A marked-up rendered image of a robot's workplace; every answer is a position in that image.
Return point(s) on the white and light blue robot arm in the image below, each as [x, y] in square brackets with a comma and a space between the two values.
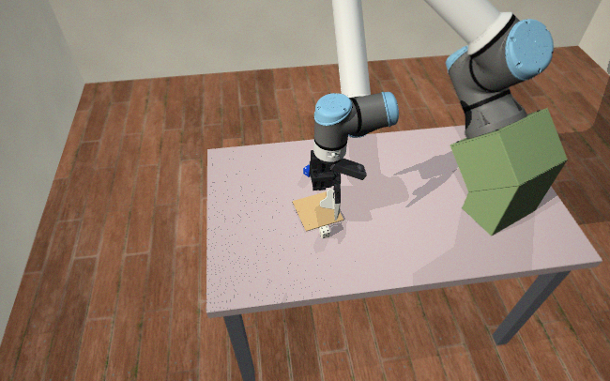
[481, 75]

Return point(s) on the white die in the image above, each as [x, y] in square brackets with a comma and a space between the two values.
[324, 231]

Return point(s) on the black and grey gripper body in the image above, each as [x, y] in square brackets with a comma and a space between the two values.
[322, 177]

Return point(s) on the tan flat mat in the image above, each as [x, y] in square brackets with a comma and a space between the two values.
[312, 215]

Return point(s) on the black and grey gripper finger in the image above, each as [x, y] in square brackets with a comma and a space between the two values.
[333, 199]

